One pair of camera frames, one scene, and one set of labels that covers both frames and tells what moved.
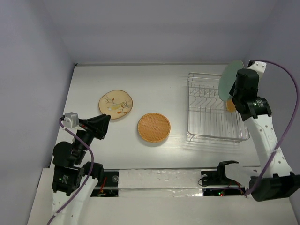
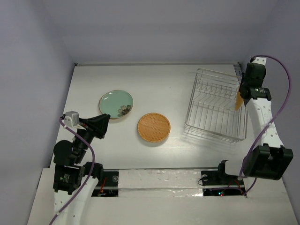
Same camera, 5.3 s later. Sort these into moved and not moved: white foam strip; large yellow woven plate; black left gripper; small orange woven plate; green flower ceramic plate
Moved: large yellow woven plate; green flower ceramic plate
Not moved: small orange woven plate; black left gripper; white foam strip
